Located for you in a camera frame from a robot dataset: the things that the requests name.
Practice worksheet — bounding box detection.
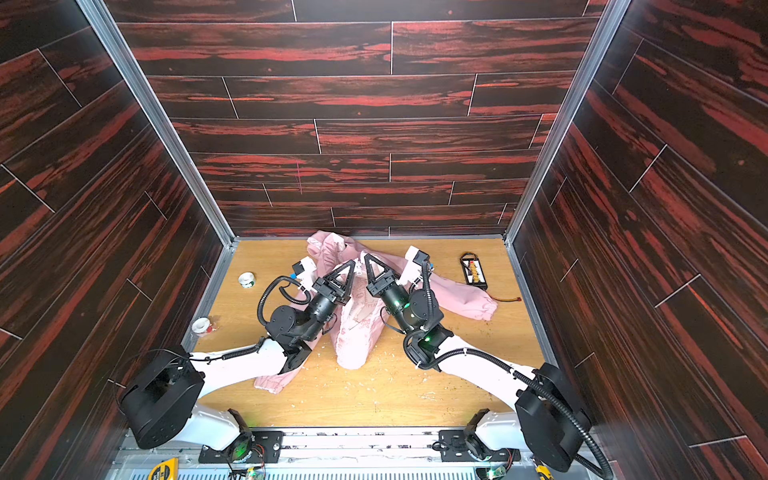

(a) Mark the pink zip jacket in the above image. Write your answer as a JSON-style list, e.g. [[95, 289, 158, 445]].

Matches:
[[251, 230, 499, 395]]

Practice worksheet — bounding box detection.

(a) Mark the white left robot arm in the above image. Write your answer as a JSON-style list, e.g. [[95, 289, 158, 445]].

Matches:
[[118, 260, 355, 461]]

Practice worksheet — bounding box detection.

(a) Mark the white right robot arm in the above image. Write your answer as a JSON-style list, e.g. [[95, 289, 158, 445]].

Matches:
[[362, 247, 614, 479]]

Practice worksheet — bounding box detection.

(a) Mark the small white tape roll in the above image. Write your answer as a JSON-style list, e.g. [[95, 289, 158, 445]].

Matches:
[[238, 272, 256, 289]]

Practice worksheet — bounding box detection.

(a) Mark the yellow tape measure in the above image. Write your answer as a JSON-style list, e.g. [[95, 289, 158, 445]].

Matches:
[[147, 457, 179, 480]]

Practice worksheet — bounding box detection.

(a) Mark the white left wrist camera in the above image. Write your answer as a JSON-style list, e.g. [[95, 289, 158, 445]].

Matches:
[[291, 256, 317, 290]]

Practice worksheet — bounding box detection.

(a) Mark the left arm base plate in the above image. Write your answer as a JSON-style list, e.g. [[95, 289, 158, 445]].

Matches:
[[198, 430, 284, 465]]

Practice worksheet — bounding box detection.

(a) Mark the aluminium front rail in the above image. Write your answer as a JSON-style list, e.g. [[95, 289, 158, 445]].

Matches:
[[106, 427, 594, 479]]

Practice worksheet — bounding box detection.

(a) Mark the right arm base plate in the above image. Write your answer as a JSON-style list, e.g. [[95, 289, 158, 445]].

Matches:
[[431, 429, 522, 464]]

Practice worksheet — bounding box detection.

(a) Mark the yellow handled tool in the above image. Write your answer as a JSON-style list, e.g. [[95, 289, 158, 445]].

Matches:
[[535, 463, 554, 480]]

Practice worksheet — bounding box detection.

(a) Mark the aluminium corner post left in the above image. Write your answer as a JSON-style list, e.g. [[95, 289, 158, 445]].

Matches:
[[76, 0, 237, 250]]

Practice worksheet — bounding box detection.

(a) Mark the aluminium corner post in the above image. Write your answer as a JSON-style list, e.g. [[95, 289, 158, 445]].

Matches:
[[505, 0, 631, 253], [76, 0, 237, 250]]

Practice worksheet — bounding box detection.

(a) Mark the aluminium corner post right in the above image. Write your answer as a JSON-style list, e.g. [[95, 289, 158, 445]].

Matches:
[[505, 0, 631, 253]]

